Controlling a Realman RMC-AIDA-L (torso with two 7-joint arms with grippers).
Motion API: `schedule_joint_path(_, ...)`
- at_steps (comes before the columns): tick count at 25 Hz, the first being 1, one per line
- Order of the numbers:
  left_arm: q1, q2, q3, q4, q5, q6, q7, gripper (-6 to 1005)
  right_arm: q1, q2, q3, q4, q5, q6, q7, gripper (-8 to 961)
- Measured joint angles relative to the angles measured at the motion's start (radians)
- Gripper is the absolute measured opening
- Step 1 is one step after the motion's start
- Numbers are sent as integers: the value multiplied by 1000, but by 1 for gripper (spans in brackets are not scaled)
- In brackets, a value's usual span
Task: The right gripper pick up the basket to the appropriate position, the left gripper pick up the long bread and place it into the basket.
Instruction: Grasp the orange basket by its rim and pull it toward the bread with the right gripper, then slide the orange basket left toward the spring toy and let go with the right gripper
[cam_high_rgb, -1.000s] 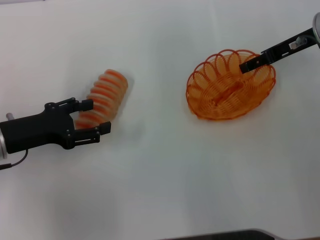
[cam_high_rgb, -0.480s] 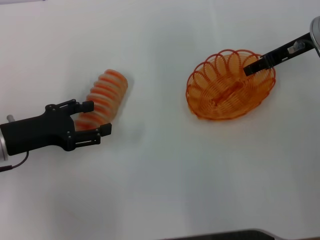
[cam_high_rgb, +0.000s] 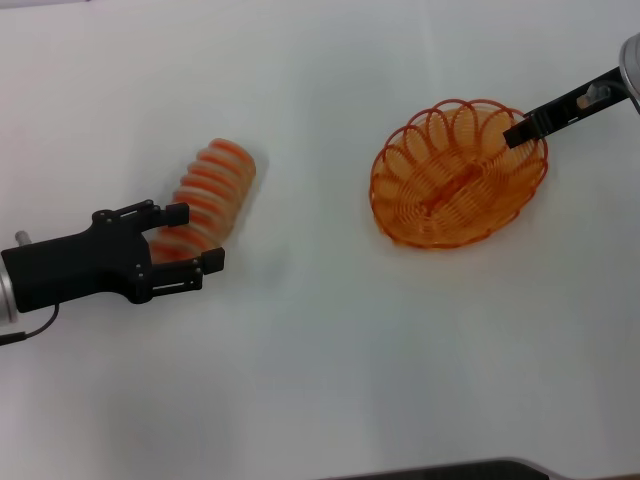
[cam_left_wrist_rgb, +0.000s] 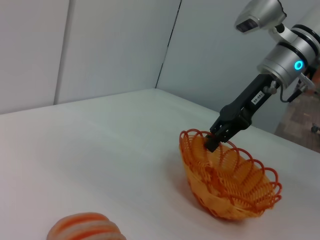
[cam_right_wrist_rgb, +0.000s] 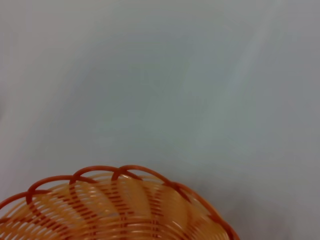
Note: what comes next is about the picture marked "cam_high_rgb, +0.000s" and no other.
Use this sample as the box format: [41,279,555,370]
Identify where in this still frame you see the orange striped bread loaf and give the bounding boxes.
[149,137,259,264]

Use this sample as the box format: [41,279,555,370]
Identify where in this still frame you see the dark robot base cover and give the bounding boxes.
[319,456,566,480]

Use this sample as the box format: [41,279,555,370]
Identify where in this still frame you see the orange wire basket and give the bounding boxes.
[369,98,550,250]

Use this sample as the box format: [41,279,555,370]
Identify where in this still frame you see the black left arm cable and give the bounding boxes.
[0,302,61,347]

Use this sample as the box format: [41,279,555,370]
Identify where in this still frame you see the right gripper silver connector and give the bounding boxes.
[585,79,626,100]

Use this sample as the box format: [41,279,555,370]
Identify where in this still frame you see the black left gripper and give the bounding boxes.
[1,199,226,314]

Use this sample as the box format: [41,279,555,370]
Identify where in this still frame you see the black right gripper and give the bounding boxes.
[502,67,629,149]

